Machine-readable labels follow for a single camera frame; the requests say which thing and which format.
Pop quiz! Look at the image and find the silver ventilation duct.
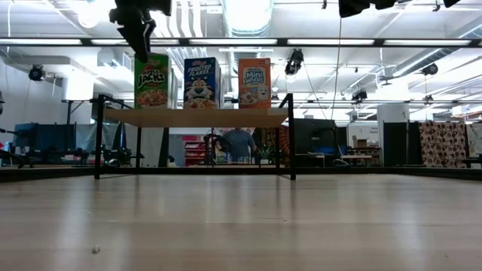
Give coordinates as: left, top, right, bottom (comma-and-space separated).
221, 0, 275, 38

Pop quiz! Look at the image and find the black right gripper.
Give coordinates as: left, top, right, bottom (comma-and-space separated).
338, 0, 396, 19

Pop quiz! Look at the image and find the red storage rack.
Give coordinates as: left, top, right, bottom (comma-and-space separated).
182, 134, 212, 167

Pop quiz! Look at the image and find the blue Frosted Flakes cereal box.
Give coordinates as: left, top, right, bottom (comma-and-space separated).
183, 56, 224, 111

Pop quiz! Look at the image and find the black background equipment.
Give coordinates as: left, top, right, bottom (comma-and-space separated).
73, 145, 146, 169

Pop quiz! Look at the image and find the orange Frosted Mini Wheats box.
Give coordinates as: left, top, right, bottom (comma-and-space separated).
237, 56, 273, 111

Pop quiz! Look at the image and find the small potted plant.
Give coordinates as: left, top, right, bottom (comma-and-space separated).
258, 145, 274, 166

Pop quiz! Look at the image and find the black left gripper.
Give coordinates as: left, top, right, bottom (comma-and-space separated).
109, 0, 172, 64

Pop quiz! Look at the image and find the orange patterned panel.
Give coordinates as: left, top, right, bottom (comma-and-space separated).
263, 126, 291, 167

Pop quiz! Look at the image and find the wooden shelf with black frame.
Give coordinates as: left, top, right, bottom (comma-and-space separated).
90, 93, 297, 181

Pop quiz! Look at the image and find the black overhead frame beam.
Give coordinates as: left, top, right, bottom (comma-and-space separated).
0, 36, 482, 49

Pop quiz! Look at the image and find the large black hanging spotlight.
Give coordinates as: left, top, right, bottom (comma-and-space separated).
284, 48, 305, 76

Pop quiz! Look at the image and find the person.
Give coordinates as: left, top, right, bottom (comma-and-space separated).
215, 126, 258, 163

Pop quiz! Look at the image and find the black room divider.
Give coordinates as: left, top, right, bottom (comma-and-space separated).
383, 121, 419, 167

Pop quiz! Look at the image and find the thin hanging cable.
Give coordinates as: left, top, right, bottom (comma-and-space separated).
330, 17, 343, 121

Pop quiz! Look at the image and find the black cabinet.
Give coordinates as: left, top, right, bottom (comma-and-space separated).
293, 117, 338, 169

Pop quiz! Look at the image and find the blue grey cloth divider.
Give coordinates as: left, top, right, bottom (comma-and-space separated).
14, 122, 125, 151

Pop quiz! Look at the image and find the brown patterned fabric divider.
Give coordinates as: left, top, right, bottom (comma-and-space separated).
418, 120, 468, 169

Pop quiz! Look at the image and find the black table edge rail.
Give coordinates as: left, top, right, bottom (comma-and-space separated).
0, 165, 482, 182

